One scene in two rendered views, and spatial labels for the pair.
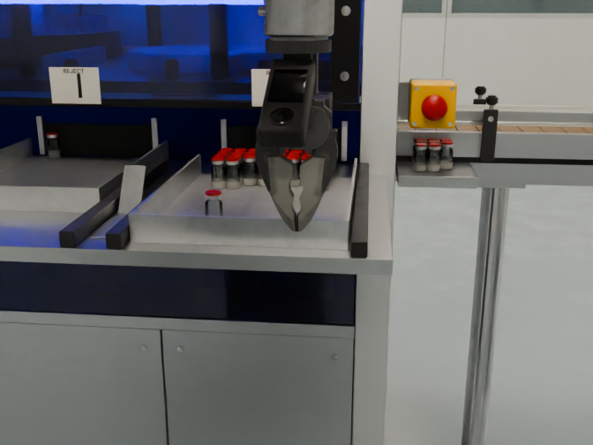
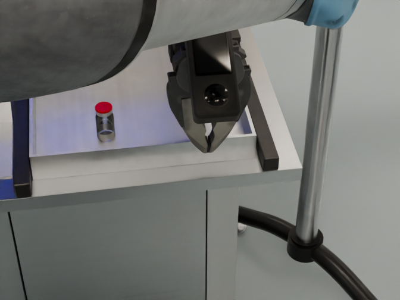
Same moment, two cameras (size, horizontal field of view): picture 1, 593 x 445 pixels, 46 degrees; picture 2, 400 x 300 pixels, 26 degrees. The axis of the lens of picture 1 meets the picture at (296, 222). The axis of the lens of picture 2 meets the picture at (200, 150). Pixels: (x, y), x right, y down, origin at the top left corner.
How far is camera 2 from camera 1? 0.45 m
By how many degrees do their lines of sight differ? 27
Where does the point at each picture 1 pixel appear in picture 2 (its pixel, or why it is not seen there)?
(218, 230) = (125, 159)
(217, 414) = (69, 233)
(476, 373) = (315, 140)
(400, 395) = not seen: hidden behind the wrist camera
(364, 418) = (219, 212)
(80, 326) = not seen: outside the picture
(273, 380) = not seen: hidden behind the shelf
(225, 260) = (140, 190)
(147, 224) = (50, 163)
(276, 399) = (130, 211)
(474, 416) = (313, 176)
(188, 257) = (102, 193)
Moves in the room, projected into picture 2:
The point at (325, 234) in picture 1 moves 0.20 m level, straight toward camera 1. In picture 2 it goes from (233, 148) to (282, 277)
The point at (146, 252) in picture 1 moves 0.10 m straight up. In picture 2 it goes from (59, 194) to (49, 126)
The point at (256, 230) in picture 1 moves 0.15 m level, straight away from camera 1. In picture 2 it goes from (165, 153) to (131, 80)
